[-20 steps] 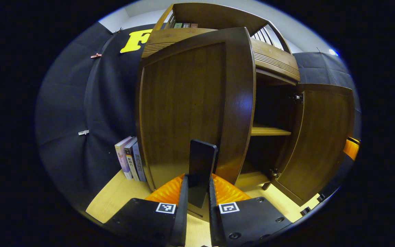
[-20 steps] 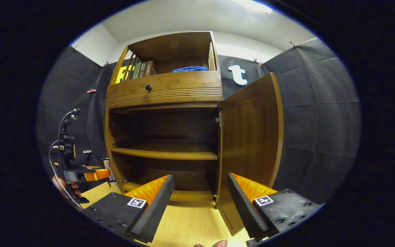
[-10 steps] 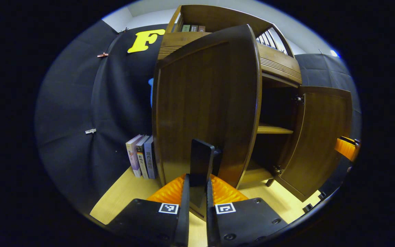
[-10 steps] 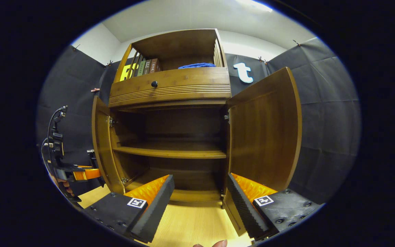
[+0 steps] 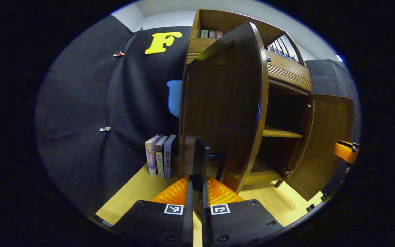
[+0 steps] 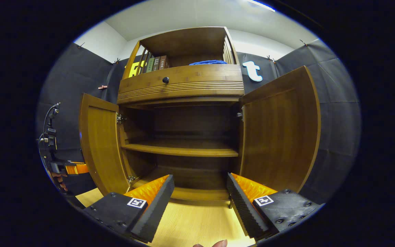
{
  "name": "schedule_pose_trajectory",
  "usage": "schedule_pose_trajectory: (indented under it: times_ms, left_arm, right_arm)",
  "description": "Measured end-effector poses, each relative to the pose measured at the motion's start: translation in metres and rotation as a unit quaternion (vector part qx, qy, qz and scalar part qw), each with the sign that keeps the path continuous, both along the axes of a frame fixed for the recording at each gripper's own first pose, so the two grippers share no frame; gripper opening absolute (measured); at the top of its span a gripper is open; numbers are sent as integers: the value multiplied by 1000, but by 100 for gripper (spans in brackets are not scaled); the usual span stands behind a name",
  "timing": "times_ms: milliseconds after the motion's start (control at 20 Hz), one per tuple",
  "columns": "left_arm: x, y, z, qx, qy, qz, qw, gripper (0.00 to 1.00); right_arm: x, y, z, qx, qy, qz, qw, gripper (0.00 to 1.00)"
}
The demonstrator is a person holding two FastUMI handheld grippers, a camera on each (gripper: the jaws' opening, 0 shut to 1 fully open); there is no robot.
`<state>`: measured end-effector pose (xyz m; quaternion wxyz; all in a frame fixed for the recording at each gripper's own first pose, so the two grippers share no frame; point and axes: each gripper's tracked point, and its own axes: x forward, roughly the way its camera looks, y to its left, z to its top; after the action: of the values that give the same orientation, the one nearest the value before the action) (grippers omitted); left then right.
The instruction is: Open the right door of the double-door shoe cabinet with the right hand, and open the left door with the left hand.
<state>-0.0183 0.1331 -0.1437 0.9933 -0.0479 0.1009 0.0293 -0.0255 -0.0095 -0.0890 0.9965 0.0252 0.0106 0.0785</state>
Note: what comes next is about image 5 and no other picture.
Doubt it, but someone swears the wooden double-door shoe cabinet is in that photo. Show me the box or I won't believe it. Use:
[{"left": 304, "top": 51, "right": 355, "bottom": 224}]
[{"left": 185, "top": 9, "right": 313, "bottom": 192}]

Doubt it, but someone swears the black backdrop cloth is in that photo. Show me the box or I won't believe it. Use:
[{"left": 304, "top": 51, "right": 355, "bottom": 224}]
[{"left": 35, "top": 15, "right": 362, "bottom": 218}]

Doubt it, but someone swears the wooden shoe cabinet door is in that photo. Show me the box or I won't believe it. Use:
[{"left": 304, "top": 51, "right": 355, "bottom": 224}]
[
  {"left": 179, "top": 21, "right": 270, "bottom": 206},
  {"left": 283, "top": 94, "right": 355, "bottom": 202}
]

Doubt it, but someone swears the blue grey book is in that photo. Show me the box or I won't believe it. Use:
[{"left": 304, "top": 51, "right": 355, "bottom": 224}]
[{"left": 163, "top": 134, "right": 177, "bottom": 178}]

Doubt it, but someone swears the wooden inner shelf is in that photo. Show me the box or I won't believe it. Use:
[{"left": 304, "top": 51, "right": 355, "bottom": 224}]
[{"left": 262, "top": 125, "right": 303, "bottom": 139}]

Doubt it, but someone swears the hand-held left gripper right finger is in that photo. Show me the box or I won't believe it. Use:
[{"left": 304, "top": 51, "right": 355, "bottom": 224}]
[{"left": 202, "top": 175, "right": 284, "bottom": 247}]

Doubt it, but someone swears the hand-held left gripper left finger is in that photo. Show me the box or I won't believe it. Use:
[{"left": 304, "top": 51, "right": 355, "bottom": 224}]
[{"left": 113, "top": 175, "right": 194, "bottom": 247}]

